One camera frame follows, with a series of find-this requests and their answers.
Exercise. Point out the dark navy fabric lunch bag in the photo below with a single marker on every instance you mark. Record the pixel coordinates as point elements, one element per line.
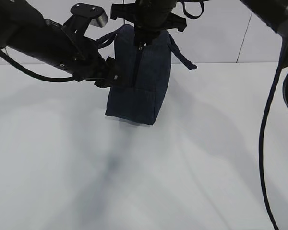
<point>146,71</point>

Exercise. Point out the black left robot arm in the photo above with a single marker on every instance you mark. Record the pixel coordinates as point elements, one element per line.
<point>63,46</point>

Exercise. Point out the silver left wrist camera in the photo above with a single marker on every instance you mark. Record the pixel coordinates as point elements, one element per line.
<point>84,15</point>

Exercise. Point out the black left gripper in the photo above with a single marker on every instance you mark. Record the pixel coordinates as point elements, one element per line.
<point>103,72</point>

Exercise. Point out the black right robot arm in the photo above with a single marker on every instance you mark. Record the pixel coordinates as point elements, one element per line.
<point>274,13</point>

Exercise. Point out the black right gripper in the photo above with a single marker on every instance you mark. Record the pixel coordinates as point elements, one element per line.
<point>148,15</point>

